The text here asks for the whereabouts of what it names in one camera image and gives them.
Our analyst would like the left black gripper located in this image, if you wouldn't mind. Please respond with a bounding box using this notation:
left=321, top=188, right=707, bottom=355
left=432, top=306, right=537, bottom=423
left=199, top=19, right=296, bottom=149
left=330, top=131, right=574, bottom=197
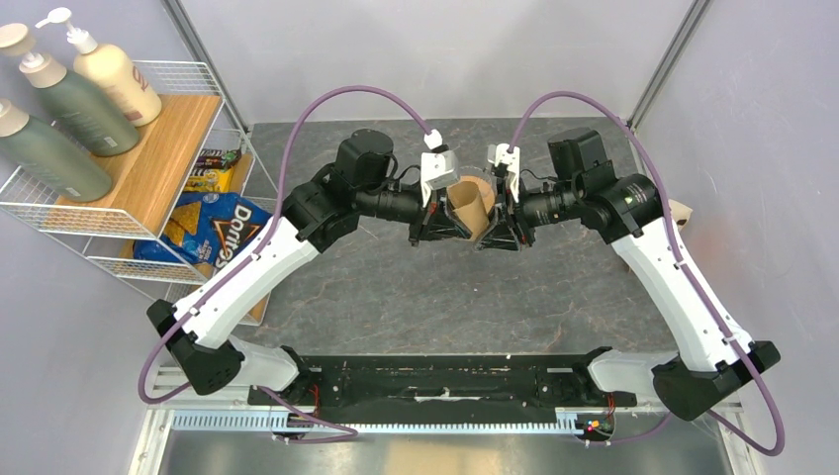
left=357, top=181, right=472, bottom=247

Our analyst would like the brown paper coffee filter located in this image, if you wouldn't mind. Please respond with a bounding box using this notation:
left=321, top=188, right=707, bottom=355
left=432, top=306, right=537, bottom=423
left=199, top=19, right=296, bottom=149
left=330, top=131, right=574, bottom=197
left=447, top=175, right=496, bottom=241

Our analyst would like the clear glass dripper cone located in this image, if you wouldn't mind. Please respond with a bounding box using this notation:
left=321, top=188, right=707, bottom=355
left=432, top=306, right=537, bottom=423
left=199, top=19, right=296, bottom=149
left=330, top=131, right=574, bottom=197
left=459, top=166, right=496, bottom=202

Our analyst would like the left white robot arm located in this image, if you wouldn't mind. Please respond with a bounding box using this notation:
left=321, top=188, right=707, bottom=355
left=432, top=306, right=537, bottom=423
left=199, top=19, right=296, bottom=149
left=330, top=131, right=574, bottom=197
left=139, top=129, right=459, bottom=405

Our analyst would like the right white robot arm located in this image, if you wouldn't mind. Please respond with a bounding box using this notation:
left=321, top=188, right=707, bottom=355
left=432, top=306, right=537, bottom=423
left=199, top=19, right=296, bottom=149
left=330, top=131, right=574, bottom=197
left=478, top=128, right=780, bottom=421

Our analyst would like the wooden filter holder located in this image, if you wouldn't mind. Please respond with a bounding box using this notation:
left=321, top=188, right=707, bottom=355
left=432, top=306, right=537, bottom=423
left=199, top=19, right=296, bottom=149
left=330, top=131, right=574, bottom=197
left=669, top=199, right=693, bottom=232

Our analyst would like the yellow candy bag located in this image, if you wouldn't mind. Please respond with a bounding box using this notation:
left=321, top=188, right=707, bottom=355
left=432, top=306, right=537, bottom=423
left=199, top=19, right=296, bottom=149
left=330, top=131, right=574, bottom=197
left=183, top=148, right=242, bottom=193

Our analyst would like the blue Doritos chip bag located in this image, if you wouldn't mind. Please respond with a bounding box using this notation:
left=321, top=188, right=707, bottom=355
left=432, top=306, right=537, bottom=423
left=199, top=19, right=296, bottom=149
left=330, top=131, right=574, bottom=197
left=133, top=192, right=271, bottom=269

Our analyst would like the cream pump bottle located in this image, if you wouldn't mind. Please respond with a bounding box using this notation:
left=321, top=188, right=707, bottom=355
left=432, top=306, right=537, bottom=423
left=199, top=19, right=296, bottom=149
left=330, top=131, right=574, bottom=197
left=35, top=7, right=162, bottom=128

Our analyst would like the green pump bottle front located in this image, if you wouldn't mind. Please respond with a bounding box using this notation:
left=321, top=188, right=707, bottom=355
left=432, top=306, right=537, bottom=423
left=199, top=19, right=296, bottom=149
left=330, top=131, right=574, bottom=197
left=1, top=98, right=113, bottom=203

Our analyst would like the green pump bottle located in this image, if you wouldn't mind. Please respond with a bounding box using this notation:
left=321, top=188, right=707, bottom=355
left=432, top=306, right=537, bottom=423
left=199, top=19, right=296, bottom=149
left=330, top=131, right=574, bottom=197
left=1, top=23, right=140, bottom=157
left=1, top=98, right=113, bottom=203

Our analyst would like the green pump bottle middle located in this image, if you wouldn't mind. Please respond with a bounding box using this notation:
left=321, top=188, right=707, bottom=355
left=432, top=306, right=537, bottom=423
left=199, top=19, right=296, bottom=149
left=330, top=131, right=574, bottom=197
left=1, top=23, right=140, bottom=157

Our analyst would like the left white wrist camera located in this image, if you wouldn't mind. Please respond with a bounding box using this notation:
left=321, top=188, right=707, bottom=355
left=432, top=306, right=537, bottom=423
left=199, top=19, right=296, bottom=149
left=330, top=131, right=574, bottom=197
left=419, top=129, right=460, bottom=208

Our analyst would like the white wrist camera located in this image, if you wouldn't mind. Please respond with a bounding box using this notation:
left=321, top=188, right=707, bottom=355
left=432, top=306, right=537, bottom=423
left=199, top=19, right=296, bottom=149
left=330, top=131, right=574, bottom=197
left=419, top=129, right=460, bottom=208
left=487, top=143, right=520, bottom=204

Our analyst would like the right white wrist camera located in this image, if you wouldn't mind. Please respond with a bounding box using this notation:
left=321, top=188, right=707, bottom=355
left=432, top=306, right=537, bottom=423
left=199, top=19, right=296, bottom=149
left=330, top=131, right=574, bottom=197
left=487, top=143, right=520, bottom=204

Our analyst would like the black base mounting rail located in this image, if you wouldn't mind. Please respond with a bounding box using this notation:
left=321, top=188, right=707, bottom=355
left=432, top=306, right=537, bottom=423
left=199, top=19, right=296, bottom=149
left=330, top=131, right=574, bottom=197
left=278, top=348, right=638, bottom=429

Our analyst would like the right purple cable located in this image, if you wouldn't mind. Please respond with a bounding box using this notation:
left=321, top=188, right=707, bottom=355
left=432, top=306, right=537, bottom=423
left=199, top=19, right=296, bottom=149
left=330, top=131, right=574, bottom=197
left=508, top=90, right=787, bottom=458

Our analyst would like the purple cable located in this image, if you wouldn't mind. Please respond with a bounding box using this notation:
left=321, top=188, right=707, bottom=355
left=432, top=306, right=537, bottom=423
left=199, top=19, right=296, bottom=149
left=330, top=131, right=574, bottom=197
left=137, top=85, right=437, bottom=445
left=508, top=90, right=787, bottom=458

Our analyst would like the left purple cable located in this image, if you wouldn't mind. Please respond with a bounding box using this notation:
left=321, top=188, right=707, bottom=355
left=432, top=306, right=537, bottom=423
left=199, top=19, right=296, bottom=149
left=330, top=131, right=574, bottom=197
left=137, top=85, right=437, bottom=445

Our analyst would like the white wire shelf rack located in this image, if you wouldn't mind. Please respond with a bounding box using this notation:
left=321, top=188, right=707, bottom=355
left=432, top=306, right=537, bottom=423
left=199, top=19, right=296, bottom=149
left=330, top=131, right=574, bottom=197
left=1, top=60, right=277, bottom=302

